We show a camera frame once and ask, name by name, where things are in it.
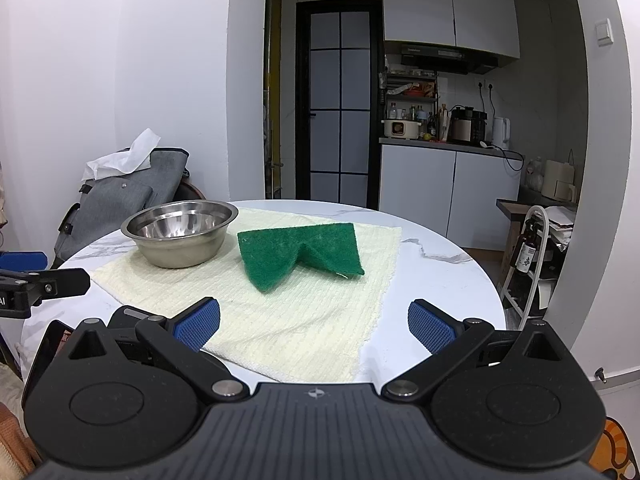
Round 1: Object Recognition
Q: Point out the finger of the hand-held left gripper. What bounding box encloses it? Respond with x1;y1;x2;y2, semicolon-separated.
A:
0;268;92;319
0;251;49;272

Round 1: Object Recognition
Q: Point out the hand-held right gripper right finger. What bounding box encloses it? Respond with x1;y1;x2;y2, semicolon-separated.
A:
381;299;577;404

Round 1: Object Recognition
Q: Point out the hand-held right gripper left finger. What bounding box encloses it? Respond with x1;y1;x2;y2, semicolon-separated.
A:
47;296;251;404

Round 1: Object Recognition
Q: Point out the stainless steel bowl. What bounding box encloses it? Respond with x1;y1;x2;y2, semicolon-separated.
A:
120;200;240;269

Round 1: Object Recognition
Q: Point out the green scouring pad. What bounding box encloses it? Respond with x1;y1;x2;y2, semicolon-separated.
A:
236;223;366;293

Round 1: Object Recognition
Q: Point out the black smartphone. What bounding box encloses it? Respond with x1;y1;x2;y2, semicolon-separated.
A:
21;320;76;408

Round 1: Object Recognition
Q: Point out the cream woven cloth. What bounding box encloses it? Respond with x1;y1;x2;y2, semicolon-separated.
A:
89;207;404;383

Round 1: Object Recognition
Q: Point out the grey bag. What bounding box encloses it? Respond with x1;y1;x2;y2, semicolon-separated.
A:
52;146;191;268

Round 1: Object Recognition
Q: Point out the dark wine bottle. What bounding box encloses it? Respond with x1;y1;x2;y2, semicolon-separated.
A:
515;220;538;273

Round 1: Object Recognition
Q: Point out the brown wooden chair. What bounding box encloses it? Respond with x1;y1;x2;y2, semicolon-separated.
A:
172;179;205;206

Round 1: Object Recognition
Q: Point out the white base cabinet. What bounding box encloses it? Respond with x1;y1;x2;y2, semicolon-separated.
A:
377;137;525;251

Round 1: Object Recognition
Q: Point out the white tissue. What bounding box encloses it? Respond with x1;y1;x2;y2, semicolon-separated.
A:
81;128;162;181

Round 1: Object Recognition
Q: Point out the wooden side table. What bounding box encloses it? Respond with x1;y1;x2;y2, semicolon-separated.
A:
496;197;578;271

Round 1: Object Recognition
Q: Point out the stack of white papers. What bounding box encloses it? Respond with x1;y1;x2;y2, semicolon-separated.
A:
545;205;576;251

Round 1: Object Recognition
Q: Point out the cream rice cooker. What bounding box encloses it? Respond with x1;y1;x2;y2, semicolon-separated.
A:
382;118;420;140

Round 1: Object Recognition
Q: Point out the black pressure cooker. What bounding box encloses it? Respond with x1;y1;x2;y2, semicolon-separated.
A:
449;105;488;145

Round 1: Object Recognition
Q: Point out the row of condiment bottles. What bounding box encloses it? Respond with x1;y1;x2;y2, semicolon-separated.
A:
387;102;451;142

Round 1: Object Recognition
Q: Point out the black framed glass door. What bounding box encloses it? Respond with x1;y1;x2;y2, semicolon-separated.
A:
295;0;383;208

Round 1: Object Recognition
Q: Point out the white electric kettle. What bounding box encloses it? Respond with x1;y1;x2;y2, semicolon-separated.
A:
492;116;512;148

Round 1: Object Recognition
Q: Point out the orange patterned cushion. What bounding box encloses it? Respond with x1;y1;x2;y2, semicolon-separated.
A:
587;417;632;480

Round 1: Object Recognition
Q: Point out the metal kitchen shelf rack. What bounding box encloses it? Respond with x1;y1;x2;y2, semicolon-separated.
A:
378;67;440;111

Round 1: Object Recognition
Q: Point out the yellow pipe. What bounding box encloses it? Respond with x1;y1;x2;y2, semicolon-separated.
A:
263;0;283;200

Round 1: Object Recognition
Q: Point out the black range hood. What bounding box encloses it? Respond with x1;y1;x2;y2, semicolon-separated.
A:
400;42;500;76

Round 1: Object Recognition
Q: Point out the white wire rack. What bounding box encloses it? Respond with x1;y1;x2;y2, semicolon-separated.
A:
500;205;556;331

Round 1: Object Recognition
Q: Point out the white wall cabinet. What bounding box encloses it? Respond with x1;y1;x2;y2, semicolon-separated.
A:
380;0;521;61

